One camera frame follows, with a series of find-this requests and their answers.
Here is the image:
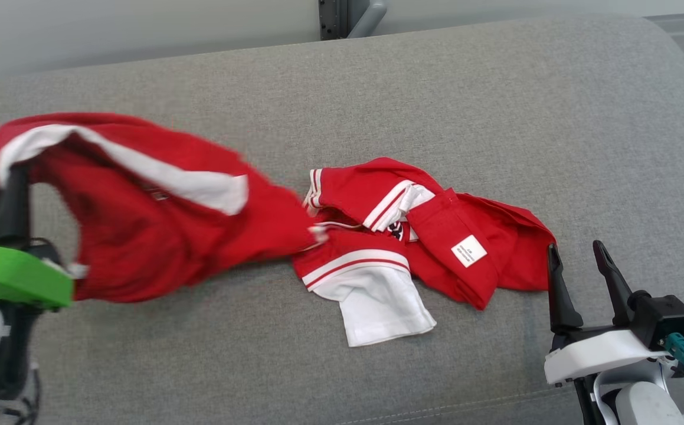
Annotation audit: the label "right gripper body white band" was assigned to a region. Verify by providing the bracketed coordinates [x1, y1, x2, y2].
[544, 326, 670, 387]

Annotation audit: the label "grey fabric sofa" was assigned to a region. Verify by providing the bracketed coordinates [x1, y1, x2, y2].
[0, 15, 684, 425]

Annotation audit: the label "grey rounded lever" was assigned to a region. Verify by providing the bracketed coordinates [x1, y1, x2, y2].
[348, 0, 388, 39]

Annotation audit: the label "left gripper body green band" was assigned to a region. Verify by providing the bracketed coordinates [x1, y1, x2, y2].
[0, 239, 74, 311]

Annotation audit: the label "metal post with holed bracket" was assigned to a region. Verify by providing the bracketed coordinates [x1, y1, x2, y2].
[319, 0, 372, 41]

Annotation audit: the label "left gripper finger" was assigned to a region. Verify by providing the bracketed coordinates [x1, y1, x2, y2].
[0, 167, 31, 246]

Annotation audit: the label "red shirt with white sleeves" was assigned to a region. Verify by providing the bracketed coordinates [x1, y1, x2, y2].
[292, 156, 557, 348]

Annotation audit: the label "red shorts with white stripe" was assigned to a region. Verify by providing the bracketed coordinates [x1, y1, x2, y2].
[0, 112, 319, 305]

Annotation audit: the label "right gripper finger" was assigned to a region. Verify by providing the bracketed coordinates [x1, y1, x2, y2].
[593, 240, 637, 326]
[547, 242, 584, 332]

